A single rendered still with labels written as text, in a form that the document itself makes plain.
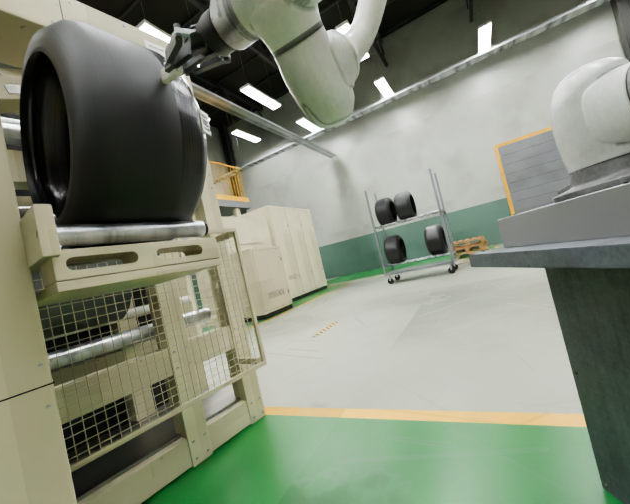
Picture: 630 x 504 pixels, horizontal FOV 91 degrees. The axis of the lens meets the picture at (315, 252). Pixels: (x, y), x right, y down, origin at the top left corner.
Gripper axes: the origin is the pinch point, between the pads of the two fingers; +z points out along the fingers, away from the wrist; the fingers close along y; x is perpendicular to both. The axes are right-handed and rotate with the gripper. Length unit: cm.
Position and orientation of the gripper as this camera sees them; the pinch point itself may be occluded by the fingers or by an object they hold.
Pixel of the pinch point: (171, 71)
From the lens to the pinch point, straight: 87.3
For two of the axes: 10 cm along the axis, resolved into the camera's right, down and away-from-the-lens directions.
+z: -8.0, 0.7, 6.0
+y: -5.9, 1.1, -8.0
